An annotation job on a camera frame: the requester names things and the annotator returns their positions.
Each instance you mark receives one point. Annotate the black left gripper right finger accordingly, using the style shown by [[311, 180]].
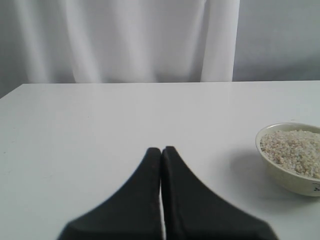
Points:
[[193, 212]]

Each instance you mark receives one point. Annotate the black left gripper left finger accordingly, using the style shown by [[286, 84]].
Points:
[[131, 213]]

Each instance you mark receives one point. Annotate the small cream ceramic bowl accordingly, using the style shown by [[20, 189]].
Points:
[[290, 181]]

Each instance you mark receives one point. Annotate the uncooked rice grains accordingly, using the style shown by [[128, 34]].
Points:
[[296, 151]]

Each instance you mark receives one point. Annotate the white backdrop curtain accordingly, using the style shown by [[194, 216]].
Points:
[[157, 41]]

